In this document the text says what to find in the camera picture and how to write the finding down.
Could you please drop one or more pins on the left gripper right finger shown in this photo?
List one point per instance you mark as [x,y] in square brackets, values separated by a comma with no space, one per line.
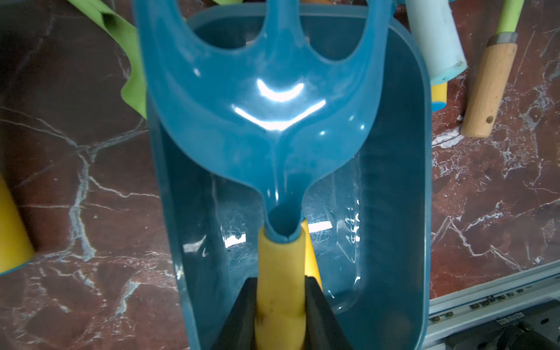
[322,328]

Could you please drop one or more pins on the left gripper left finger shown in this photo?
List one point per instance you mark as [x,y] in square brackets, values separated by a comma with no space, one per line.
[239,329]

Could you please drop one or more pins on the teal claw rake yellow handle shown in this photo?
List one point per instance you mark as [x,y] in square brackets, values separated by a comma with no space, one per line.
[439,96]

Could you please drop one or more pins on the teal rake wooden handle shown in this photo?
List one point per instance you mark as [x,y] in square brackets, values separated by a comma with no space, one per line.
[493,73]

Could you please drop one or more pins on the light blue fork rake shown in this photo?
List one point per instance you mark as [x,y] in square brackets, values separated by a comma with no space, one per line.
[434,30]

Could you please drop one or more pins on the teal storage tray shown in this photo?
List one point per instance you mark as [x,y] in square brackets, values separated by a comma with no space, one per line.
[369,220]

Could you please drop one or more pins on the aluminium rail frame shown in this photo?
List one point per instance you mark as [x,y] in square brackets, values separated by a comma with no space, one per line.
[503,297]

